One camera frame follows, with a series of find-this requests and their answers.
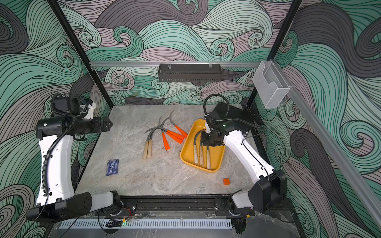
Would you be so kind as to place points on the black aluminium carrying case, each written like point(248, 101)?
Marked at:
point(229, 119)

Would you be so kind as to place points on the yellow plastic storage tray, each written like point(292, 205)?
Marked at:
point(186, 154)

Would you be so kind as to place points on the black vertical frame post left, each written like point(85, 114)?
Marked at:
point(54, 5)

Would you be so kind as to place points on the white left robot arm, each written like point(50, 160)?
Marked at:
point(56, 200)

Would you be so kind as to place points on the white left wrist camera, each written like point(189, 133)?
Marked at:
point(87, 108)

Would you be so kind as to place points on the clear plastic wall bin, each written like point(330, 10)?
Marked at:
point(270, 82)

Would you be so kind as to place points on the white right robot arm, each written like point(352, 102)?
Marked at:
point(269, 185)

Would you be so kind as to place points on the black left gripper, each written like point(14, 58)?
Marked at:
point(98, 128)

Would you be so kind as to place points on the blue playing card box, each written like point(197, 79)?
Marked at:
point(112, 167)

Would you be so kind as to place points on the black vertical frame post right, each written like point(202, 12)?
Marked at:
point(295, 5)

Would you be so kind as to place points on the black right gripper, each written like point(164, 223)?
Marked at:
point(204, 141)

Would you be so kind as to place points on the black perforated wall shelf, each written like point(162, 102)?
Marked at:
point(194, 73)

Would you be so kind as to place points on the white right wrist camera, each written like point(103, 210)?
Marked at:
point(207, 128)

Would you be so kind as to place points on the small orange block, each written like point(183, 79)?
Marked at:
point(226, 181)

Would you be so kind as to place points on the labelled wooden handle sickle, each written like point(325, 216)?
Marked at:
point(208, 159)

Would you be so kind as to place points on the black vertical frame post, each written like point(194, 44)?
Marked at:
point(54, 5)
point(295, 5)

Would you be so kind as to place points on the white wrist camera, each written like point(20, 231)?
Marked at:
point(87, 108)
point(207, 128)

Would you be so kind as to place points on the aluminium horizontal wall rail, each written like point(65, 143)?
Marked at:
point(134, 63)

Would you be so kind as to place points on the large wooden handle sickle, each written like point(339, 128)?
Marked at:
point(196, 148)

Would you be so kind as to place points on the aluminium right side rail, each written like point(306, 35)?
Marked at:
point(336, 151)

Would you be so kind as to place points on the white slotted cable duct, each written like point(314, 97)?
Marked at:
point(149, 224)

